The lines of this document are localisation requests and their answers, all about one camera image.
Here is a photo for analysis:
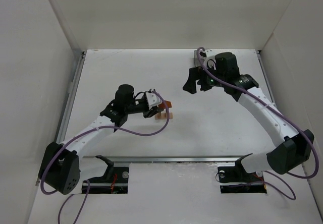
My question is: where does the aluminium front rail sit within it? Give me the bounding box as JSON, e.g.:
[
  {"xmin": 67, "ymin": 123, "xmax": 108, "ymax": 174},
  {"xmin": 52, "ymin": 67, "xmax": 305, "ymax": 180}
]
[{"xmin": 111, "ymin": 154, "xmax": 294, "ymax": 164}]

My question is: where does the smoky transparent plastic bin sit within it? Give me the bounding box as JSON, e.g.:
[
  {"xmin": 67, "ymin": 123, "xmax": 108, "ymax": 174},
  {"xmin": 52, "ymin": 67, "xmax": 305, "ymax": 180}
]
[{"xmin": 194, "ymin": 50, "xmax": 200, "ymax": 67}]

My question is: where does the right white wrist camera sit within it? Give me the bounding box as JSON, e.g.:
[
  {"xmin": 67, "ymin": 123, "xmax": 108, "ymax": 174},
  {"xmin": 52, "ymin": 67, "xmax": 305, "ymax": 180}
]
[{"xmin": 199, "ymin": 49, "xmax": 216, "ymax": 70}]

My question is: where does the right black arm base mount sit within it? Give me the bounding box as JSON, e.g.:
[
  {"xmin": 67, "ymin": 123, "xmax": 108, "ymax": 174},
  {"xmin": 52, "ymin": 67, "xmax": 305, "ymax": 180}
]
[{"xmin": 216, "ymin": 154, "xmax": 267, "ymax": 194}]

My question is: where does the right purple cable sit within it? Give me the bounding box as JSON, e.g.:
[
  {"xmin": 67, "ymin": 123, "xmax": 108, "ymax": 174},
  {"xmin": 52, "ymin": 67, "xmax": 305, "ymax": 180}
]
[{"xmin": 196, "ymin": 46, "xmax": 319, "ymax": 200}]

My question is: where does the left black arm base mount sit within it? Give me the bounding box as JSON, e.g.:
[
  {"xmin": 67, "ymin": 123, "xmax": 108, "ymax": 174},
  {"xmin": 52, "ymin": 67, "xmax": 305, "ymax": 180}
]
[{"xmin": 79, "ymin": 155, "xmax": 130, "ymax": 194}]

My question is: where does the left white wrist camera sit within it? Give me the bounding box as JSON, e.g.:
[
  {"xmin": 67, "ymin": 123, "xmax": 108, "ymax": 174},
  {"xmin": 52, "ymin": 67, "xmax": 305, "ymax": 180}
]
[{"xmin": 144, "ymin": 89, "xmax": 162, "ymax": 109}]

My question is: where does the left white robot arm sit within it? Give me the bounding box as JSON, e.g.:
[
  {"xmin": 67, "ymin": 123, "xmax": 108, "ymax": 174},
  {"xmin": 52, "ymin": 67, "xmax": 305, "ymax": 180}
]
[{"xmin": 38, "ymin": 84, "xmax": 170, "ymax": 195}]

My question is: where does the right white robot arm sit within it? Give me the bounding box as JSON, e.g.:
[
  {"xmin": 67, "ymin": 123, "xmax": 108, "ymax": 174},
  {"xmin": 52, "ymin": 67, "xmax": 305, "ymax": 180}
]
[{"xmin": 183, "ymin": 47, "xmax": 319, "ymax": 178}]

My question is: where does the orange triangular wood block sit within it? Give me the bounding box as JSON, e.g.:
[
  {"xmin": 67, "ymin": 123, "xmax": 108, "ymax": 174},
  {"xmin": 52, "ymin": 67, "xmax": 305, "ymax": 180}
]
[{"xmin": 161, "ymin": 101, "xmax": 172, "ymax": 109}]

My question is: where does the long light wood block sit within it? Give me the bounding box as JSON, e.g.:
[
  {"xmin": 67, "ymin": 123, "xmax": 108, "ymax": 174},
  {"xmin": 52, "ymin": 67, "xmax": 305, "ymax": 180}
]
[{"xmin": 154, "ymin": 113, "xmax": 170, "ymax": 120}]

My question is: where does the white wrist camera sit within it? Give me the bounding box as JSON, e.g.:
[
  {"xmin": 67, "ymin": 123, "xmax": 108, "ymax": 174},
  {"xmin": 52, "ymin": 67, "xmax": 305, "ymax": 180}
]
[
  {"xmin": 199, "ymin": 49, "xmax": 216, "ymax": 70},
  {"xmin": 144, "ymin": 89, "xmax": 162, "ymax": 109}
]

